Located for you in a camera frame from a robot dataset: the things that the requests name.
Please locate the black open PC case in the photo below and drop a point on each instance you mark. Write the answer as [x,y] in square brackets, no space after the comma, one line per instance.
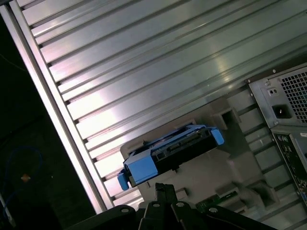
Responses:
[295,153]

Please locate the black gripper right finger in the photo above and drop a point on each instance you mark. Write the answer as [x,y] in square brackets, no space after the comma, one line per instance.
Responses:
[204,219]

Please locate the grey parts rack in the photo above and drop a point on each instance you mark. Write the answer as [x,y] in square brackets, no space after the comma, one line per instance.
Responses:
[216,167]

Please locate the hard disk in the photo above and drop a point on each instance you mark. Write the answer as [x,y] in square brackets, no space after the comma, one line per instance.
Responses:
[141,167]

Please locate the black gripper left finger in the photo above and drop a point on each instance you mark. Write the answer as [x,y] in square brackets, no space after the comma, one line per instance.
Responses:
[115,218]

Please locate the green RAM stick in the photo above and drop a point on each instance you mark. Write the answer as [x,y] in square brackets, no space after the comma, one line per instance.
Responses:
[213,200]

